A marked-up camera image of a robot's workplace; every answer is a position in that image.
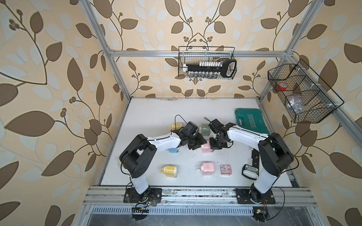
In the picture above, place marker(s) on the pink tray bottom row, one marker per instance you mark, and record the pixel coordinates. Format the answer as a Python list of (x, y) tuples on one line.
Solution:
[(225, 170)]

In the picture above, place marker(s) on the pink sharpener row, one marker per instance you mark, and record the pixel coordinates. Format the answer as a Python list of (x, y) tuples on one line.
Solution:
[(207, 168), (206, 148)]

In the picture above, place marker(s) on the black socket rail on table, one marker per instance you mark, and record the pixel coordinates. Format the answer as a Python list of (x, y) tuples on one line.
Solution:
[(251, 169)]

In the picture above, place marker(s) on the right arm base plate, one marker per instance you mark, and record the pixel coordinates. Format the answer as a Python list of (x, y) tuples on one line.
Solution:
[(253, 196)]

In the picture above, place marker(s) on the yellow sharpener top row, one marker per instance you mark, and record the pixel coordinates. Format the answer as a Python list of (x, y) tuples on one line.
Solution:
[(176, 126)]

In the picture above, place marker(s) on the green plastic tool case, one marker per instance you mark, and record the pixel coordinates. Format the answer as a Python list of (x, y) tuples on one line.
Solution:
[(251, 119)]

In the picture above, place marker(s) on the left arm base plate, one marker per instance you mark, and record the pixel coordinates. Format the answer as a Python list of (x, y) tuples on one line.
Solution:
[(152, 195)]

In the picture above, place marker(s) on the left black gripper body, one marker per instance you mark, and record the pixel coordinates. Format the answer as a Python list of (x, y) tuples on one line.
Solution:
[(195, 141)]

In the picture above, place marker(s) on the black wire basket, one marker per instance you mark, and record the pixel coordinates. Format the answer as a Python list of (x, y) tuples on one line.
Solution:
[(196, 54), (319, 97)]

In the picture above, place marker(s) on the blue pencil sharpener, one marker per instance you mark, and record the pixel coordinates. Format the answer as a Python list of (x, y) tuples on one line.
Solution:
[(173, 150)]

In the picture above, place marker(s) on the pink sharpener bottom row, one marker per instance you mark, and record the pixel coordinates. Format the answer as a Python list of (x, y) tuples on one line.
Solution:
[(207, 168)]

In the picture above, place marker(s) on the green pencil sharpener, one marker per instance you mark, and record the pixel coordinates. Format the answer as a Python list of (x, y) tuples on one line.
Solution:
[(205, 130)]

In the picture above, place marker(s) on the aluminium front rail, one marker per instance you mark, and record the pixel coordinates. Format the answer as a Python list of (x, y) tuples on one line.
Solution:
[(201, 196)]

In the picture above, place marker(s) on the black wire basket right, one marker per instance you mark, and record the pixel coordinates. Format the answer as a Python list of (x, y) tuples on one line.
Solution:
[(319, 97)]

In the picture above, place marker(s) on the black socket holder rail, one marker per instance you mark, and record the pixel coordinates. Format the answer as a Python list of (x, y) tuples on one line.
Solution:
[(223, 69)]

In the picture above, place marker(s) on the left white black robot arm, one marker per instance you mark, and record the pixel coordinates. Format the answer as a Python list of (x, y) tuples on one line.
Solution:
[(137, 157)]

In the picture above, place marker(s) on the black wire basket back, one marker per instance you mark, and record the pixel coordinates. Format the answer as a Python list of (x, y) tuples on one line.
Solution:
[(196, 54)]

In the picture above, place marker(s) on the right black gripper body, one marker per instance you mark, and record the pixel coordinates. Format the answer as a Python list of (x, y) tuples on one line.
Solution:
[(216, 143)]

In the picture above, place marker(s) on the clear plastic bag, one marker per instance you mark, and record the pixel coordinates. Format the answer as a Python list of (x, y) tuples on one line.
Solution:
[(295, 103)]

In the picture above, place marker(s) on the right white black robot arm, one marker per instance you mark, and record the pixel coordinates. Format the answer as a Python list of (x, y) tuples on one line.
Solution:
[(274, 154)]

